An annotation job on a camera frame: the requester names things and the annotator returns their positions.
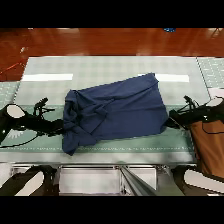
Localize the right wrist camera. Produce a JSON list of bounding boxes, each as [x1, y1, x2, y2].
[[183, 95, 201, 112]]

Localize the silver frame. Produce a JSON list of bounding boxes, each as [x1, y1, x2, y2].
[[0, 161, 201, 197]]

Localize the brown garment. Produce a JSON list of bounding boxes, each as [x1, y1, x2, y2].
[[188, 119, 224, 180]]

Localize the black cable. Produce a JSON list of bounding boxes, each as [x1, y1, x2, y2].
[[0, 130, 46, 148]]

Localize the navy blue T-shirt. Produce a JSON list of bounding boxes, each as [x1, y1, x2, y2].
[[61, 72, 170, 157]]

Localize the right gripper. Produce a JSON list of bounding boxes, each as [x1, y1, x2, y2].
[[165, 110, 183, 130]]

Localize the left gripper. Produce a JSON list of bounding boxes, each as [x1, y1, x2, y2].
[[49, 119, 66, 137]]

